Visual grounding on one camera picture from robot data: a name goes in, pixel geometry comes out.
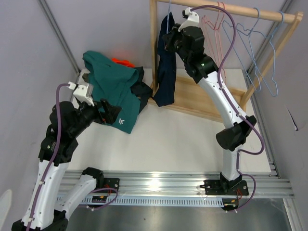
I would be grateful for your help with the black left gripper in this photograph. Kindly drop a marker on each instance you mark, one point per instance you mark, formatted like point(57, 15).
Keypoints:
point(110, 113)

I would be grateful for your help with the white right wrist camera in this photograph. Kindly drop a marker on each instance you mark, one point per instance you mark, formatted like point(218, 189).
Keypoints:
point(192, 19)

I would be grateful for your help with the aluminium mounting rail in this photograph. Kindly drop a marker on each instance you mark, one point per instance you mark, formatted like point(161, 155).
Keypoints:
point(187, 184)

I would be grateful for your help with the slotted grey cable duct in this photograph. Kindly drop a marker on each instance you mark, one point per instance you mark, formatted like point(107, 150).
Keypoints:
point(155, 201)

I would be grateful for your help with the black shorts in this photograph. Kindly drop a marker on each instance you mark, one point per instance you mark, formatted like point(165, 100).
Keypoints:
point(141, 90)

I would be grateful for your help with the teal green shorts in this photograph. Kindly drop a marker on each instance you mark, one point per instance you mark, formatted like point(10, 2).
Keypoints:
point(113, 82)

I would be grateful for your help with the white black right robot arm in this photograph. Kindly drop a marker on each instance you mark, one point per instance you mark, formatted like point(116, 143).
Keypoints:
point(188, 43)

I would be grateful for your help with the wooden clothes rack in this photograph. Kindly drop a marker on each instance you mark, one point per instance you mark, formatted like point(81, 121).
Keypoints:
point(190, 98)

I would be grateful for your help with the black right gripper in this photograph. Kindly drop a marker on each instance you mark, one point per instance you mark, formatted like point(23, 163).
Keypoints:
point(168, 38)

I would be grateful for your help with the navy blue shorts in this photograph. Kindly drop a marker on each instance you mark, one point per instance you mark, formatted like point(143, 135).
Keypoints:
point(166, 73)

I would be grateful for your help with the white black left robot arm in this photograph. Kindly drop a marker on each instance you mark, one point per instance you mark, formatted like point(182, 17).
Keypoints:
point(56, 150)

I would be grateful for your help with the pink hanger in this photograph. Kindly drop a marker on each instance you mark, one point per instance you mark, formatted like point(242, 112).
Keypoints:
point(217, 36)
point(208, 28)

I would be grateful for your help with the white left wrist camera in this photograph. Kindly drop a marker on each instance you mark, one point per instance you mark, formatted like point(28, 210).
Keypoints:
point(82, 92)

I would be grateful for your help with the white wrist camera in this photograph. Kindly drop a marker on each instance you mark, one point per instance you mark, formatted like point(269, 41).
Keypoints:
point(82, 92)
point(192, 19)

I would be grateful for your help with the orange mesh shorts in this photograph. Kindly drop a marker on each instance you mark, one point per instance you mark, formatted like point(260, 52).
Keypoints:
point(123, 62)

